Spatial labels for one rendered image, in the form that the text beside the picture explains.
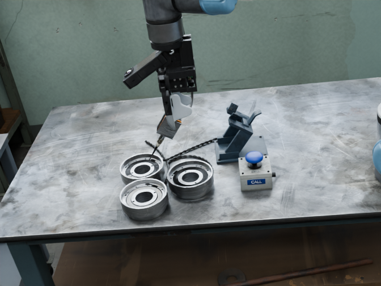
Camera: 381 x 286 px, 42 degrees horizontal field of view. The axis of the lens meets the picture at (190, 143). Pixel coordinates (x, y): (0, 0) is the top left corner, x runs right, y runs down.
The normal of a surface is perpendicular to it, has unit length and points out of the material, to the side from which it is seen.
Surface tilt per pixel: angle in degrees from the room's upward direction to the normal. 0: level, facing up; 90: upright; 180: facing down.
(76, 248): 0
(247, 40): 90
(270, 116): 0
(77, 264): 0
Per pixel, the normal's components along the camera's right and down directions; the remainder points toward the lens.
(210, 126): -0.11, -0.84
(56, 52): -0.03, 0.54
